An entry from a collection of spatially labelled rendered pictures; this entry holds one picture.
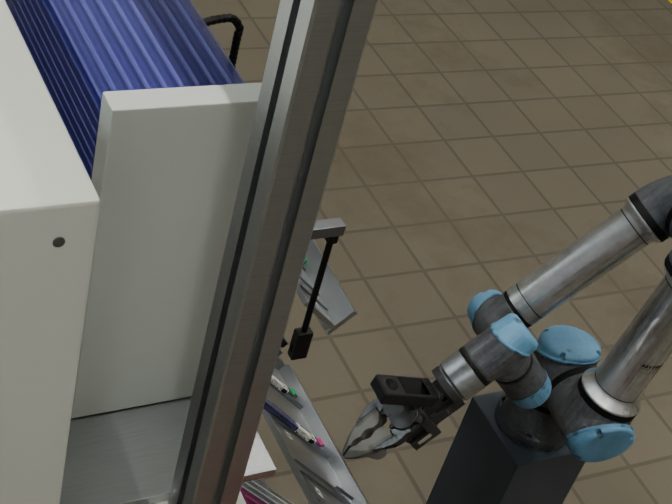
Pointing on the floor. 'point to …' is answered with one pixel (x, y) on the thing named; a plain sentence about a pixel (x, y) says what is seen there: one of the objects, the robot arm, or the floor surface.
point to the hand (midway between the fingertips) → (347, 450)
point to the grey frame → (268, 238)
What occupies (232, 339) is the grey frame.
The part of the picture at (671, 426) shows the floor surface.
